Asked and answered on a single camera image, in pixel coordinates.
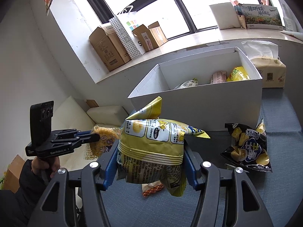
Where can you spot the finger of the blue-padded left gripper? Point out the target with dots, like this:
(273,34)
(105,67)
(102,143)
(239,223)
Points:
(83,132)
(86,138)

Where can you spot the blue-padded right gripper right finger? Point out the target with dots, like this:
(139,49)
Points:
(243,204)

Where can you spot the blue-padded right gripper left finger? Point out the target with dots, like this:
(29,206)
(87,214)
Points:
(57,206)

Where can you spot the round rice cracker snack pack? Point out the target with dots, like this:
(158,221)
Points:
(108,135)

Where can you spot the yellow-green chip bag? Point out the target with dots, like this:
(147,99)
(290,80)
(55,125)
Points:
(151,148)

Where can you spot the black sleeve forearm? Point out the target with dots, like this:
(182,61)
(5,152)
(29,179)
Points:
(16,208)

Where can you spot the person's left hand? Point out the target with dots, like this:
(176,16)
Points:
(37,165)

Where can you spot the cream leather sofa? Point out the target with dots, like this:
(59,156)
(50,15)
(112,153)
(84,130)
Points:
(70,115)

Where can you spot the black yellow chip bag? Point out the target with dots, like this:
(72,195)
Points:
(249,147)

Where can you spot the orange-beige rice cracker pack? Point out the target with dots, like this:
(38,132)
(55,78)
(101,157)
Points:
(151,188)

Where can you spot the large brown cardboard box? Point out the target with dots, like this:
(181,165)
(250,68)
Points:
(108,46)

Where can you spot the small open cardboard box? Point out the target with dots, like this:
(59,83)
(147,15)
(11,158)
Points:
(150,37)

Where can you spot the white long snack bag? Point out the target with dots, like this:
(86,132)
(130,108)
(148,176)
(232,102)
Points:
(187,84)

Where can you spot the white dotted paper bag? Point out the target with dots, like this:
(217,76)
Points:
(124,24)

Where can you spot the white open storage box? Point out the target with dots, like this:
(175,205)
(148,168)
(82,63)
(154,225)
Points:
(205,106)

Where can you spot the pink striped snack packet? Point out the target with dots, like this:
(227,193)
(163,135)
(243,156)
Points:
(218,77)

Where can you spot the yellow snack packet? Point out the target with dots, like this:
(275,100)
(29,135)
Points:
(238,74)

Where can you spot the beige tissue pack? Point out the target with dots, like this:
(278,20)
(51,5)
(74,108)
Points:
(264,56)

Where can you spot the white foam box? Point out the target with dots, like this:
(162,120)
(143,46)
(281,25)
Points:
(225,15)

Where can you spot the printed landscape carton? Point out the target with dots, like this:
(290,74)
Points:
(259,16)

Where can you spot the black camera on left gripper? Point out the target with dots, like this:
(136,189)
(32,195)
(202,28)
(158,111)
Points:
(40,122)

